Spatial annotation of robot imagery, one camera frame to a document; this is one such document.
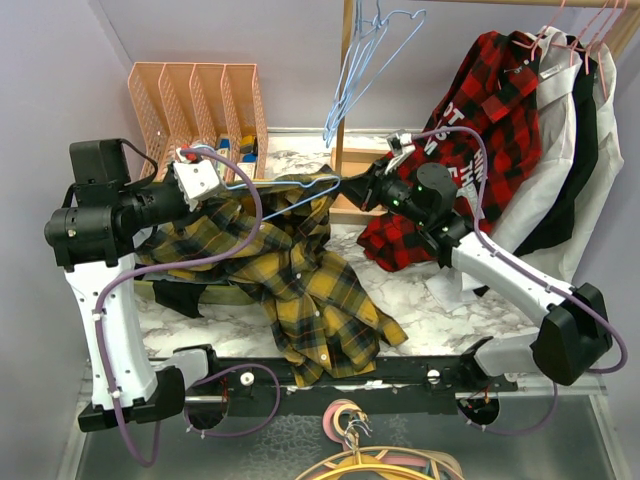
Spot pink wire hangers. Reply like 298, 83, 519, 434
509, 0, 631, 101

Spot black hanging shirt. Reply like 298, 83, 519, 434
514, 52, 597, 256

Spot green plastic laundry bin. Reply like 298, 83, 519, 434
134, 280, 254, 306

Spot single blue wire hanger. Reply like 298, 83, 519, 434
179, 144, 343, 223

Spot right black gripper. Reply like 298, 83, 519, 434
336, 156, 431, 227

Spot white hanging shirt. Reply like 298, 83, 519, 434
424, 41, 626, 311

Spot yellow plaid shirt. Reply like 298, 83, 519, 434
134, 164, 409, 388

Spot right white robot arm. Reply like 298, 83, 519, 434
339, 162, 613, 391

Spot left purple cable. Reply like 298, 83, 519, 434
93, 147, 283, 468

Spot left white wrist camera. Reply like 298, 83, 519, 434
173, 148, 225, 212

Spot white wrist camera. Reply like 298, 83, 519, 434
385, 130, 415, 174
173, 148, 225, 212

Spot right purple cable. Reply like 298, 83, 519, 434
409, 125, 629, 434

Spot blue wire hangers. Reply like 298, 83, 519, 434
322, 1, 428, 147

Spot pile of coloured hangers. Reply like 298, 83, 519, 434
297, 399, 464, 480

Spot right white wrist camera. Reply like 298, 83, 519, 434
385, 130, 415, 174

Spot wooden clothes rack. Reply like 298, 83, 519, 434
324, 0, 640, 226

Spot black shirt in bin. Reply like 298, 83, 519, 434
152, 280, 206, 318

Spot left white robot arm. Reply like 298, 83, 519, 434
44, 139, 221, 433

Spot purple cable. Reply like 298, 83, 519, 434
93, 147, 283, 468
409, 125, 629, 434

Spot black mounting rail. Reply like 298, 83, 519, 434
162, 355, 521, 418

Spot red black plaid shirt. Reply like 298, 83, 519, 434
357, 29, 544, 274

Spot small boxes in organizer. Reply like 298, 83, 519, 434
217, 135, 258, 179

